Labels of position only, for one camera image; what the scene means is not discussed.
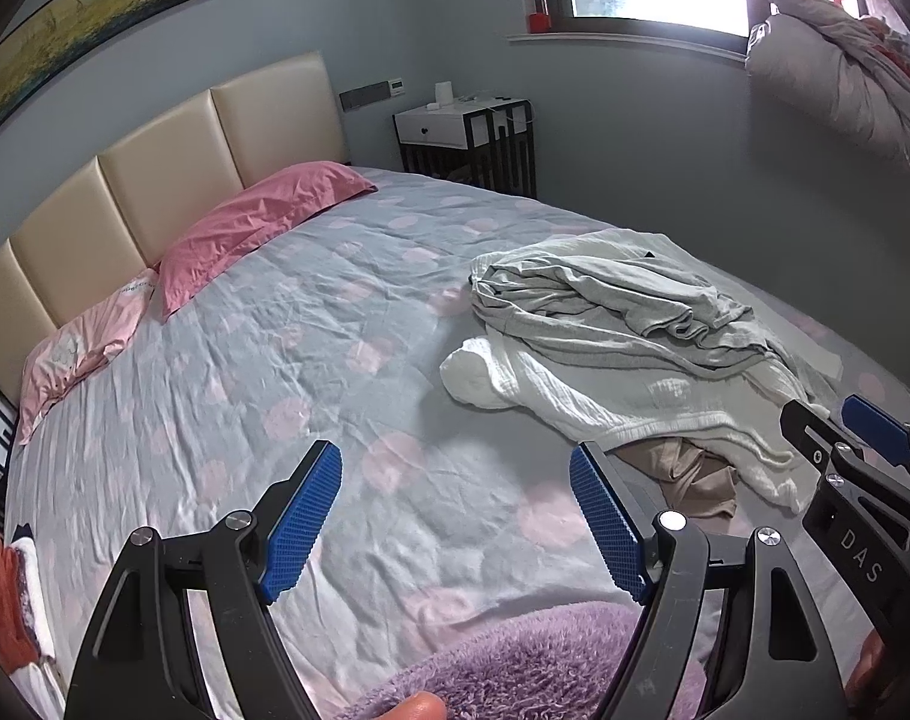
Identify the white crinkled gauze garment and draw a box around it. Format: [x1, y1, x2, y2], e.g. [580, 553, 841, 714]
[440, 332, 829, 514]

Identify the grey t-shirt black collar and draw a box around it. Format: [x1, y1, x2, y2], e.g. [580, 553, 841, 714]
[468, 231, 842, 401]

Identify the person's right hand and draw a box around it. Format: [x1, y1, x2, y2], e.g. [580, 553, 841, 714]
[845, 631, 899, 717]

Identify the person's left hand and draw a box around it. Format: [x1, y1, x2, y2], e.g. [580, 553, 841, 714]
[377, 692, 446, 720]

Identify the beige brown garment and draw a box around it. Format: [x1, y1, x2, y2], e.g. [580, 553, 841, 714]
[615, 437, 738, 520]

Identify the white folded knit garment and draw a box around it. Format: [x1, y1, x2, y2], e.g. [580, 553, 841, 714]
[11, 536, 56, 661]

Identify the orange folded fleece garment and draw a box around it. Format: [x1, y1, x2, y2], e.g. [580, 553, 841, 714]
[0, 537, 38, 674]

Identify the purple fleece sleeve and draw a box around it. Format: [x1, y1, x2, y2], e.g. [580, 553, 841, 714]
[349, 601, 709, 720]

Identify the light pink pillow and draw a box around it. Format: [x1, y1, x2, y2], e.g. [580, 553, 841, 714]
[16, 268, 157, 447]

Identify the grey hanging duvet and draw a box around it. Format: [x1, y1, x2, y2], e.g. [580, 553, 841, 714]
[746, 0, 910, 171]

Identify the beige padded headboard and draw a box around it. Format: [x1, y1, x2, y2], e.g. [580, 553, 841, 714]
[0, 52, 347, 401]

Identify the right white black nightstand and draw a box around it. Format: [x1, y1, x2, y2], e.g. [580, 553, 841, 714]
[393, 96, 537, 199]

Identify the dark pink pillow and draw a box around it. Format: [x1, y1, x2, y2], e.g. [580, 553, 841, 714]
[158, 161, 377, 320]

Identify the red small box on sill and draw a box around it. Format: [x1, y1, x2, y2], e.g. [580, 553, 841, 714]
[528, 13, 551, 34]

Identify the wall switch panel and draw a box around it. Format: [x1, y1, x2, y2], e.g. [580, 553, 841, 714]
[339, 78, 406, 112]

